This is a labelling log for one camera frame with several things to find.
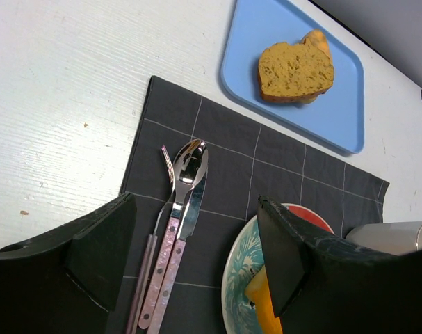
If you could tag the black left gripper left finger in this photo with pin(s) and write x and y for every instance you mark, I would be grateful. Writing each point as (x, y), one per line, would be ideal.
(67, 280)

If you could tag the knife with pink handle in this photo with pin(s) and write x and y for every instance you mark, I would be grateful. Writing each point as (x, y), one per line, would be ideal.
(167, 265)

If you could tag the spoon with pink handle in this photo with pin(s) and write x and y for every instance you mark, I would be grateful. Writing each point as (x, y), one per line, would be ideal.
(189, 166)

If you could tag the fork with pink handle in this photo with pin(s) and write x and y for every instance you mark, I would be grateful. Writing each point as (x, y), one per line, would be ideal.
(146, 264)

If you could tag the orange croissant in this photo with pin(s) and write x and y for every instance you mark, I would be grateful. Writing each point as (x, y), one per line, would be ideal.
(257, 291)

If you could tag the white ceramic mug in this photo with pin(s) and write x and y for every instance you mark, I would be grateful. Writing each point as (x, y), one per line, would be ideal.
(392, 238)

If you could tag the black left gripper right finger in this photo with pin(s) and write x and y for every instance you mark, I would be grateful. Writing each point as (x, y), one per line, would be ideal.
(322, 283)

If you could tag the dark grey checked placemat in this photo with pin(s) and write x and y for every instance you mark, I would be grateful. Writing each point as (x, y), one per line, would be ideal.
(246, 160)

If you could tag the blue plastic tray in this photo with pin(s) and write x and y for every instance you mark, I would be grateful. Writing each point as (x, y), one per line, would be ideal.
(336, 117)

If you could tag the brown bread slice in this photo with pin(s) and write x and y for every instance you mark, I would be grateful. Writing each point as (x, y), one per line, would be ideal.
(291, 73)
(318, 40)

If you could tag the teal and red plate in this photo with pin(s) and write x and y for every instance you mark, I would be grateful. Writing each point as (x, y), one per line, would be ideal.
(245, 260)

